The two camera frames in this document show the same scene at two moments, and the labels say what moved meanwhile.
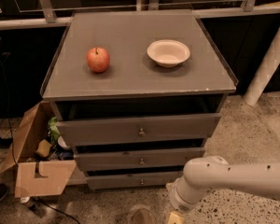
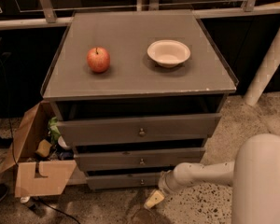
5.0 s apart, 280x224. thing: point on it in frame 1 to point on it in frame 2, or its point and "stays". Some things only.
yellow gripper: [181, 203] to [165, 183]
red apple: [97, 59] stays
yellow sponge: [43, 148] stays
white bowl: [168, 53] stays
